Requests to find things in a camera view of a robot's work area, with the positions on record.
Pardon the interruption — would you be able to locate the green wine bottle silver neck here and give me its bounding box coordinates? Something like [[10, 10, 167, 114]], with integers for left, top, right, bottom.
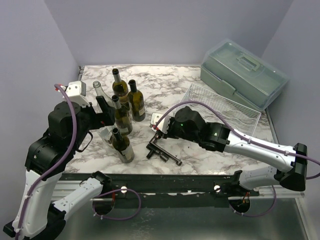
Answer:
[[111, 95, 133, 135]]

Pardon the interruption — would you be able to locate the green wine bottle black neck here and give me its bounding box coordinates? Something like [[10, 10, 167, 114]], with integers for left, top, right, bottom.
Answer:
[[128, 79, 146, 122]]

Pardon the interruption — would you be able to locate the green wine bottle front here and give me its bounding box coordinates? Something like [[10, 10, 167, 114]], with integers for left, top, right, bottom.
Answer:
[[111, 127, 135, 164]]

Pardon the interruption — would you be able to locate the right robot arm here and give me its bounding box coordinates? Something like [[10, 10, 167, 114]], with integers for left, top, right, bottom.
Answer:
[[156, 106, 307, 196]]

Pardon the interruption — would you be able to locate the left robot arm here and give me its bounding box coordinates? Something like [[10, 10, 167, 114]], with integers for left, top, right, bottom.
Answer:
[[3, 96, 115, 240]]

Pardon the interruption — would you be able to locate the clear glass bottle tall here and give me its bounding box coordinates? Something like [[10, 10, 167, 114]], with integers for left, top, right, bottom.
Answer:
[[92, 80, 114, 108]]

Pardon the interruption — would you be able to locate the clear bottle gold cap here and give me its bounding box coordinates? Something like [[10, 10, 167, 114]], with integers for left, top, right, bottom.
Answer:
[[97, 125, 115, 150]]

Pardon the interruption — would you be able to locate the green wine bottle back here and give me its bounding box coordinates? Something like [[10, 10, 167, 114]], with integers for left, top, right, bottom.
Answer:
[[112, 68, 130, 110]]

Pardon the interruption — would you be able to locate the dark metal faucet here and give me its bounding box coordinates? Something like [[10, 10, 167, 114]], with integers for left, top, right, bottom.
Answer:
[[146, 133, 182, 166]]

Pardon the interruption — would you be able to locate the green plastic toolbox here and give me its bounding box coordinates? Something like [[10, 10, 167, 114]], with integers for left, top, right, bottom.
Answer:
[[200, 39, 289, 112]]

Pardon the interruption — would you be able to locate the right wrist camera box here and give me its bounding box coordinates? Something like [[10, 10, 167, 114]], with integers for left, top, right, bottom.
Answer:
[[149, 112, 172, 135]]

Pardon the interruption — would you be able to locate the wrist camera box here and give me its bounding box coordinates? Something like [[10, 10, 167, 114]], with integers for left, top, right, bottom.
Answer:
[[65, 80, 90, 108], [149, 112, 172, 135]]

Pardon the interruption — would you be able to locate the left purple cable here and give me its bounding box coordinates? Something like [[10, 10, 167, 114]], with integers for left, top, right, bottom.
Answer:
[[13, 83, 82, 240]]

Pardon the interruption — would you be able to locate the purple cable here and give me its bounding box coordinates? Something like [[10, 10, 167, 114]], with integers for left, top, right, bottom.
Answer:
[[152, 100, 320, 180], [13, 83, 82, 240]]

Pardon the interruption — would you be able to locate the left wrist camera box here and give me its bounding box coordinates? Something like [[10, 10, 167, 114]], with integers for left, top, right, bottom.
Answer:
[[65, 80, 90, 108]]

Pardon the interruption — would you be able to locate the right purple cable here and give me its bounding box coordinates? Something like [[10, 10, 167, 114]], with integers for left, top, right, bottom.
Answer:
[[152, 100, 320, 180]]

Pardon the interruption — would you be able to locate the white wire wine rack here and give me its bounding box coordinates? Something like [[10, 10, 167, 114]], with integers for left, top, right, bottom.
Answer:
[[181, 84, 261, 136]]

